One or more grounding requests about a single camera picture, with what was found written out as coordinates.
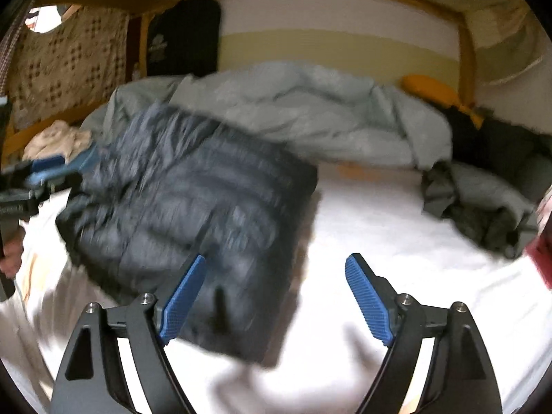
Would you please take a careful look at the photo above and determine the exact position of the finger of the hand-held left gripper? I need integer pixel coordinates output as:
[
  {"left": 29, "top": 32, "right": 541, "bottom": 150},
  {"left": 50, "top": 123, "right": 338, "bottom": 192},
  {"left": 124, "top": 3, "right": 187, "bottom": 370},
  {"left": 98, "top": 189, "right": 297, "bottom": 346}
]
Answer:
[
  {"left": 26, "top": 168, "right": 83, "bottom": 193},
  {"left": 28, "top": 155, "right": 65, "bottom": 172}
]

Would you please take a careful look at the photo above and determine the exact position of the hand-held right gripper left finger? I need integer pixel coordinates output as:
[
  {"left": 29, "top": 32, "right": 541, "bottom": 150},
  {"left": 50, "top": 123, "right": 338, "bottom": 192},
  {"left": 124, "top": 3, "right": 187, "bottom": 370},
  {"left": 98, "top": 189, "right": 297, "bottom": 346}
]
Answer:
[{"left": 49, "top": 254, "right": 208, "bottom": 414}]

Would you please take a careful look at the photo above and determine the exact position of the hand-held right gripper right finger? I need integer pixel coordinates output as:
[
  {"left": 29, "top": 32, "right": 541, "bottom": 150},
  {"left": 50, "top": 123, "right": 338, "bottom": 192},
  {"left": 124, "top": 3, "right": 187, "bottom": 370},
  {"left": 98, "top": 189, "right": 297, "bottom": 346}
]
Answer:
[{"left": 345, "top": 252, "right": 503, "bottom": 414}]

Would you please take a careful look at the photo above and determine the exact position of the black puffer jacket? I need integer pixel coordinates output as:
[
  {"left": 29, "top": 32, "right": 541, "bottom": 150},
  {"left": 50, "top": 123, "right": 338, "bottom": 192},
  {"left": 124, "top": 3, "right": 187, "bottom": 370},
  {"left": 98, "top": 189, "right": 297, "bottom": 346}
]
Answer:
[{"left": 56, "top": 103, "right": 320, "bottom": 363}]

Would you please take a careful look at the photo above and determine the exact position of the person's left hand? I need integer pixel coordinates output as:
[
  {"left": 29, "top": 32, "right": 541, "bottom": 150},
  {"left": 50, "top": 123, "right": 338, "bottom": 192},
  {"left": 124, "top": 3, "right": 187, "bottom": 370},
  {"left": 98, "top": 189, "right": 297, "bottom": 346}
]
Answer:
[{"left": 0, "top": 228, "right": 26, "bottom": 279}]

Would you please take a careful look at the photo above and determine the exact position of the beige cloth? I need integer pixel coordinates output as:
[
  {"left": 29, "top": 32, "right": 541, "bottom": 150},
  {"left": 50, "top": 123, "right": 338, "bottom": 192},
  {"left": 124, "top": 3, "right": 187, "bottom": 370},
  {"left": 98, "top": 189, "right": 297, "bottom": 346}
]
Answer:
[{"left": 23, "top": 121, "right": 93, "bottom": 162}]

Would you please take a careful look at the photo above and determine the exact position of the white bed sheet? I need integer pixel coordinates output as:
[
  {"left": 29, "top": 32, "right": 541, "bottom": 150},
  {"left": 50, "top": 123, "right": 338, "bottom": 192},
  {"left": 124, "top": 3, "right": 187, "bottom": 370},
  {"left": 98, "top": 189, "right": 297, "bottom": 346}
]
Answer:
[{"left": 0, "top": 164, "right": 552, "bottom": 414}]

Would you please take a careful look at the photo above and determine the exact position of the patterned quilt curtain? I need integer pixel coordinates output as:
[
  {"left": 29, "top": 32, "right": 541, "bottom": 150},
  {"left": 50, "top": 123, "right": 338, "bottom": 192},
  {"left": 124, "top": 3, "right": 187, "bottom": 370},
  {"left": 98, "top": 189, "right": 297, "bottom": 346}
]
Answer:
[{"left": 9, "top": 6, "right": 130, "bottom": 130}]

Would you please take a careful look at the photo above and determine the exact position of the plaid cloth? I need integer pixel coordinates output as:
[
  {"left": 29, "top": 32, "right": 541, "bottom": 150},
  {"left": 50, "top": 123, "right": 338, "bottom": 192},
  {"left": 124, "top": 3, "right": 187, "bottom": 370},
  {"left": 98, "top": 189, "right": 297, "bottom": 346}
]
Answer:
[{"left": 0, "top": 6, "right": 37, "bottom": 100}]

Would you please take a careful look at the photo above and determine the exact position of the grey green garment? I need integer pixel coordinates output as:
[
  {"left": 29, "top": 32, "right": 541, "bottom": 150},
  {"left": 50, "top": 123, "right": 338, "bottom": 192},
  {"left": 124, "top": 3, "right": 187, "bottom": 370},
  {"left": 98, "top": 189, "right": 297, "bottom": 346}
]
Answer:
[{"left": 420, "top": 161, "right": 540, "bottom": 259}]

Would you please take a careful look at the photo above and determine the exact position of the red cloth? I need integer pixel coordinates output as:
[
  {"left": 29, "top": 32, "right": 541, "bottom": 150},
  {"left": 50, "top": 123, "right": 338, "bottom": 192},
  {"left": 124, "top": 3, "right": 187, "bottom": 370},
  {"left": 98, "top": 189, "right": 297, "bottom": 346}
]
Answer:
[{"left": 524, "top": 190, "right": 552, "bottom": 289}]

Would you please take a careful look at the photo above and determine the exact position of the black bag by headboard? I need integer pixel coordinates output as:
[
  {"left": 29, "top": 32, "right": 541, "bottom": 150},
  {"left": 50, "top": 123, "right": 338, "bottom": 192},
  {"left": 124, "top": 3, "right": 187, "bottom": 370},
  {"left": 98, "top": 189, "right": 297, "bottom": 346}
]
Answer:
[{"left": 147, "top": 0, "right": 223, "bottom": 78}]

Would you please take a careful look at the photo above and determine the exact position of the black cloth pile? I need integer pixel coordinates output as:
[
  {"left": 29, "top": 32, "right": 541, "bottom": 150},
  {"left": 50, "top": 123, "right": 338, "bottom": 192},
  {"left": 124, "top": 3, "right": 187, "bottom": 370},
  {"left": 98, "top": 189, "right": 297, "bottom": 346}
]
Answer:
[{"left": 444, "top": 106, "right": 552, "bottom": 173}]

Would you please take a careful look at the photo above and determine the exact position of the light blue duvet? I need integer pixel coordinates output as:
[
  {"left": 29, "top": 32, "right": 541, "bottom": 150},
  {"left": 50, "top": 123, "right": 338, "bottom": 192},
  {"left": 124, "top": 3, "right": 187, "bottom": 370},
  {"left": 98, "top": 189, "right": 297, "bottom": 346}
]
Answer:
[{"left": 80, "top": 61, "right": 453, "bottom": 171}]

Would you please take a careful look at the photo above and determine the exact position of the yellow pillow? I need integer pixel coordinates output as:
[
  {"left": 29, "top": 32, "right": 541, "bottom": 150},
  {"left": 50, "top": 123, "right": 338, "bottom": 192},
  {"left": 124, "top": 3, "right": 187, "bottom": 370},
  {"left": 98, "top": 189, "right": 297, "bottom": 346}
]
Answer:
[{"left": 401, "top": 73, "right": 484, "bottom": 130}]

